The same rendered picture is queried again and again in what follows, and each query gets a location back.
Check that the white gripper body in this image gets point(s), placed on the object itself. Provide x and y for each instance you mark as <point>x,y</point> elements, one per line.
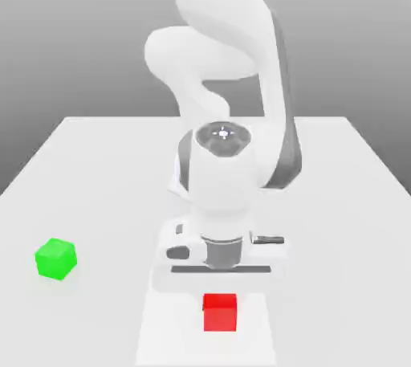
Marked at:
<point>221,278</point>

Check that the small green cube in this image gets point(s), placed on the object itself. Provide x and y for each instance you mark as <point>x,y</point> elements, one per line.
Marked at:
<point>55,259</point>

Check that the small red cube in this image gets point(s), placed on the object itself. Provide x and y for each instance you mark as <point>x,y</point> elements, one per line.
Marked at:
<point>220,314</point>

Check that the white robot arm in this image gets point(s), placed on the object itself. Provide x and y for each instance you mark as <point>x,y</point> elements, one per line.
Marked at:
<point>221,52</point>

